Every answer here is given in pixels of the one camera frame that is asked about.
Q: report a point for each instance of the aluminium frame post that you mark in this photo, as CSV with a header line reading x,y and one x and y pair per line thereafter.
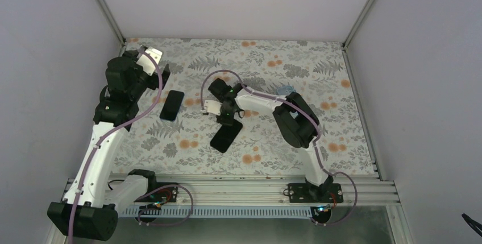
x,y
111,21
358,23

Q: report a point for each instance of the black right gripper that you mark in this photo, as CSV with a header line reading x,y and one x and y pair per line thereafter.
x,y
228,122

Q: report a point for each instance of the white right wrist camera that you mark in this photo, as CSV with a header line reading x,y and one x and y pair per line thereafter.
x,y
211,107

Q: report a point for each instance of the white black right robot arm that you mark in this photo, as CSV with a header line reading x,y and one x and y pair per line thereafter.
x,y
297,123

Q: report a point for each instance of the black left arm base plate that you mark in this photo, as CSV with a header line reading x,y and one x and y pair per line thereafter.
x,y
164,192

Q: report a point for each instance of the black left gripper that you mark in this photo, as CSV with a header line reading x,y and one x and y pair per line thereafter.
x,y
165,75

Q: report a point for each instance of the aluminium mounting rail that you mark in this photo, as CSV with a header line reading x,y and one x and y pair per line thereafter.
x,y
261,190

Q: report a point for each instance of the light blue phone case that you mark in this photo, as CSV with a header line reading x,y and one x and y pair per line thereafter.
x,y
285,90

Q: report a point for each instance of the slotted grey cable duct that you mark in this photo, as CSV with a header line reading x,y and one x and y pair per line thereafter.
x,y
297,212

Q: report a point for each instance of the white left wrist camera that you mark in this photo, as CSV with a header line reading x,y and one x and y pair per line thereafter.
x,y
148,58

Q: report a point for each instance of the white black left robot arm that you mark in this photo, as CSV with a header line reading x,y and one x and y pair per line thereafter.
x,y
87,209

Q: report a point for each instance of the right aluminium frame post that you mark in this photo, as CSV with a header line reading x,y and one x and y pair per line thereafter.
x,y
358,23

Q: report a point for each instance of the floral patterned table mat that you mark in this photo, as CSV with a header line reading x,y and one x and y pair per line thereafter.
x,y
316,70

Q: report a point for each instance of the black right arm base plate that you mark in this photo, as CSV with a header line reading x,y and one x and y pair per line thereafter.
x,y
307,193

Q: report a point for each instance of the black object at corner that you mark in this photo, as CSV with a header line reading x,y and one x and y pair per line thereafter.
x,y
474,225

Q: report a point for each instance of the blue phone with black screen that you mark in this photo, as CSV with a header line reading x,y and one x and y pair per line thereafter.
x,y
172,105

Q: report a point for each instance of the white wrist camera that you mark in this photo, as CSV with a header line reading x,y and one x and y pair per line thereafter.
x,y
148,58
211,107

